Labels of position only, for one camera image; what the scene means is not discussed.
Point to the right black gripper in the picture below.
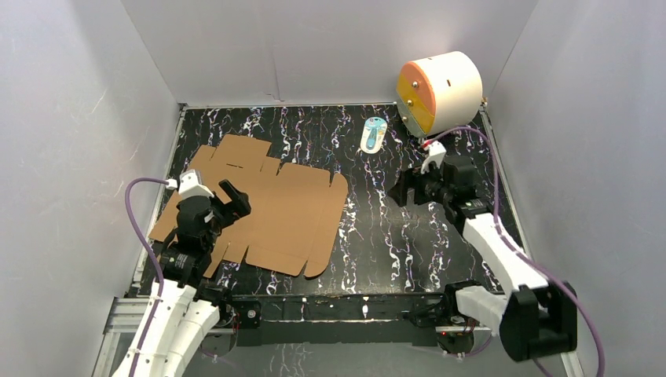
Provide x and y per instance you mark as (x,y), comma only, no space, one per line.
(399,190)

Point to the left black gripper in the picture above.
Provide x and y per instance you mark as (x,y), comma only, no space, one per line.
(221,209)

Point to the brown cardboard box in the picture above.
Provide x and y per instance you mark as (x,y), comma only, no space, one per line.
(295,209)

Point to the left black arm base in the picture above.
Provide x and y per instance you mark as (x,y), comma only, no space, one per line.
(238,314)

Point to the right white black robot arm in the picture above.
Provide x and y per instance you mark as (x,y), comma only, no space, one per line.
(534,317)

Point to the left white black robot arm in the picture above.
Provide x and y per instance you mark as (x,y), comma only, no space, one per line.
(182,307)

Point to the light blue packaged tool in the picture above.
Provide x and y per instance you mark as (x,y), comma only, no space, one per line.
(374,131)

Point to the white cylindrical drum orange face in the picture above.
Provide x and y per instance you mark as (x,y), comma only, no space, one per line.
(438,93)

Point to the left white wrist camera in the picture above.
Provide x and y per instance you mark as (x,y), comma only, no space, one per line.
(189,184)

